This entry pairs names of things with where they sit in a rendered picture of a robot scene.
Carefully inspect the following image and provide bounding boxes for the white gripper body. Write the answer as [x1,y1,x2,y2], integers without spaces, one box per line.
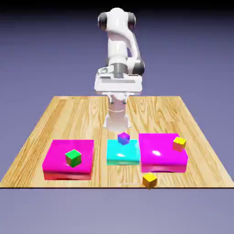
[94,72,143,96]

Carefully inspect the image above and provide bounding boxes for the small purple cube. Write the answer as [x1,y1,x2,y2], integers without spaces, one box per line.
[117,132,131,146]

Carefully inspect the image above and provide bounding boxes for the small green cube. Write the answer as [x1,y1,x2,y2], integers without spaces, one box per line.
[65,149,82,168]

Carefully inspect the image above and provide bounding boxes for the small yellow cube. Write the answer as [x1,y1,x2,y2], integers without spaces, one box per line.
[172,136,187,153]

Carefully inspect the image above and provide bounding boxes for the small orange cube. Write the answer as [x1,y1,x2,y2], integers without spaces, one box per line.
[142,172,158,190]

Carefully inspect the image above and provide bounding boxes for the large cyan box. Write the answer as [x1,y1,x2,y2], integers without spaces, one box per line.
[106,139,141,166]

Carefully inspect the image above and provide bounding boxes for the large magenta box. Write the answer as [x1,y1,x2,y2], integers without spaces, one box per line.
[138,133,189,174]
[42,139,95,181]

